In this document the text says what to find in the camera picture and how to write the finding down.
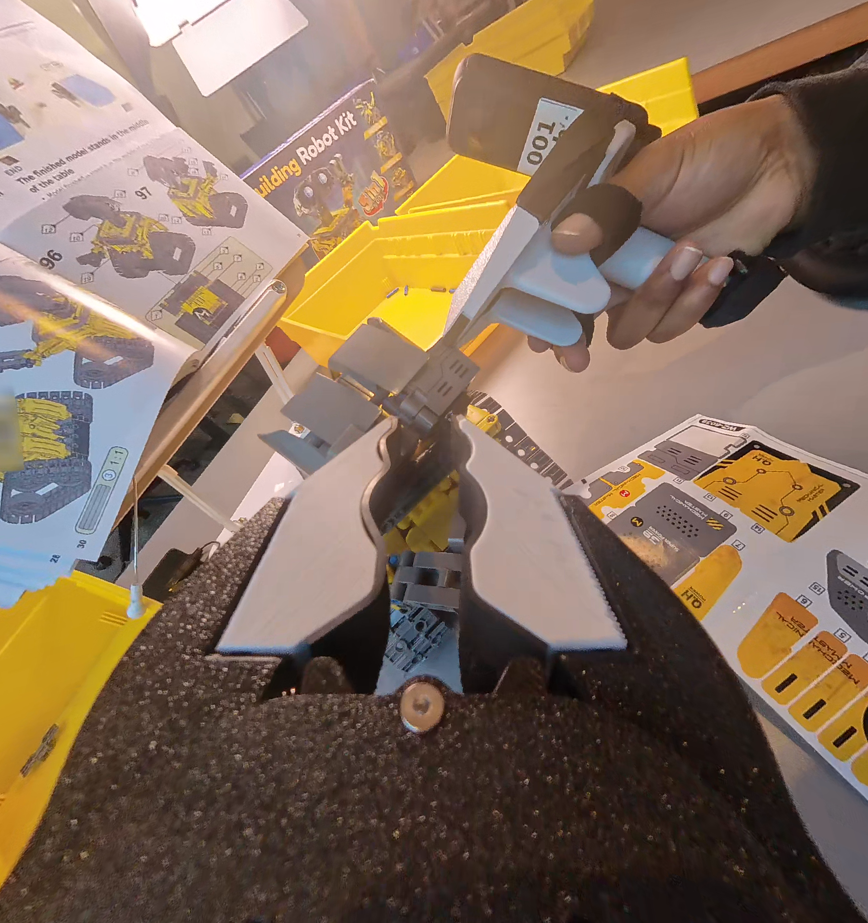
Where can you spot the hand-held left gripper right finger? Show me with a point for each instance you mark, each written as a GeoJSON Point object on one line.
{"type": "Point", "coordinates": [542, 570]}

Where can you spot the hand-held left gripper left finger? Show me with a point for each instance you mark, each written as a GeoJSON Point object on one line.
{"type": "Point", "coordinates": [304, 570]}

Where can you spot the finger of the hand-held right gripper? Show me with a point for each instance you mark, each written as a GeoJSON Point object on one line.
{"type": "Point", "coordinates": [521, 320]}
{"type": "Point", "coordinates": [495, 267]}

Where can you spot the yellow grey brick robot model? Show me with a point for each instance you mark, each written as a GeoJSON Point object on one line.
{"type": "Point", "coordinates": [405, 375]}

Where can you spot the yellow grey sticker sheet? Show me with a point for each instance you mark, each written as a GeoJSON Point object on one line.
{"type": "Point", "coordinates": [780, 577]}

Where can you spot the instruction booklet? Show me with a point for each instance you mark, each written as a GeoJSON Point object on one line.
{"type": "Point", "coordinates": [59, 361]}

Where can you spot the grey desk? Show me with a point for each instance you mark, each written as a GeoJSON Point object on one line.
{"type": "Point", "coordinates": [780, 375]}

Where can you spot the white task instruction sheet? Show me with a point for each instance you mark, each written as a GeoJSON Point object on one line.
{"type": "Point", "coordinates": [44, 116]}

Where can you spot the person's right hand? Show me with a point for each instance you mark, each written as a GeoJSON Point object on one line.
{"type": "Point", "coordinates": [723, 188]}

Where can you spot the yellow plastic bin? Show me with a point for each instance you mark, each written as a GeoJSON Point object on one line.
{"type": "Point", "coordinates": [391, 274]}
{"type": "Point", "coordinates": [513, 43]}
{"type": "Point", "coordinates": [37, 707]}
{"type": "Point", "coordinates": [463, 180]}

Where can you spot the colourful toy set box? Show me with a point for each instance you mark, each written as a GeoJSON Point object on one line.
{"type": "Point", "coordinates": [326, 159]}

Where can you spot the white book stand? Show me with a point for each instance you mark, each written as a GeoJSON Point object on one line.
{"type": "Point", "coordinates": [246, 375]}

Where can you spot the bright softbox lamp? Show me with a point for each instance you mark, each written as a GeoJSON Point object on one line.
{"type": "Point", "coordinates": [225, 36]}

